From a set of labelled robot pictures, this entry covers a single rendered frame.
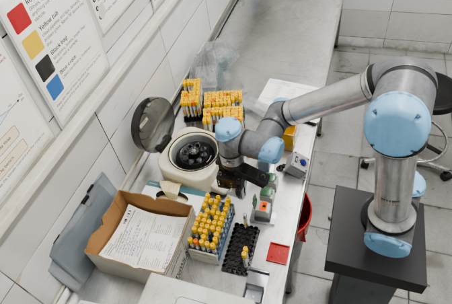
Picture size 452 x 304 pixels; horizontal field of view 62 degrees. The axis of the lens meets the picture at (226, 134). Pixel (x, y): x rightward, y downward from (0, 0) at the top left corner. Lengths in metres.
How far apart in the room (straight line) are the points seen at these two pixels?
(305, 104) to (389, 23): 2.63
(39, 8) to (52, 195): 0.52
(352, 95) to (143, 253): 0.83
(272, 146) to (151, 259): 0.57
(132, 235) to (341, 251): 0.69
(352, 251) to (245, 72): 1.06
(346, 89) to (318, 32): 1.31
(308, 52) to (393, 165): 1.30
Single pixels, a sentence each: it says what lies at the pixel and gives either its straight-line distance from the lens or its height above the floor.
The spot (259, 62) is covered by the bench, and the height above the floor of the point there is 0.87.
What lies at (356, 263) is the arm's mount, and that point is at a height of 0.95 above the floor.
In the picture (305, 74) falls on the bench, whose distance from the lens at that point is 1.94.
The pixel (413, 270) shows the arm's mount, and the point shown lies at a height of 0.94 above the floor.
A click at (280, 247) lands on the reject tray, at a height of 0.88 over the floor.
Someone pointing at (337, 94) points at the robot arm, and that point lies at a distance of 0.97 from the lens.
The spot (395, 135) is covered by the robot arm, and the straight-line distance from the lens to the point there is 0.79.
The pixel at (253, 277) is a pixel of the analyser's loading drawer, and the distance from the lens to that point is 1.26.
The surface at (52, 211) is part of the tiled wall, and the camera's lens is 1.25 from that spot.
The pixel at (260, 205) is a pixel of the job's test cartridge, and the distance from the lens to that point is 1.34.
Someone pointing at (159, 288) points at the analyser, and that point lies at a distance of 1.01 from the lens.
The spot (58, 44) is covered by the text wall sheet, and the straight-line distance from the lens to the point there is 1.14.
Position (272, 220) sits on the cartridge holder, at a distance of 1.38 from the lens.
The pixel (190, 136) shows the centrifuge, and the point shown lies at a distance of 1.53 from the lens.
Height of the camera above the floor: 2.08
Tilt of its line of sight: 47 degrees down
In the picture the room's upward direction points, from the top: 9 degrees counter-clockwise
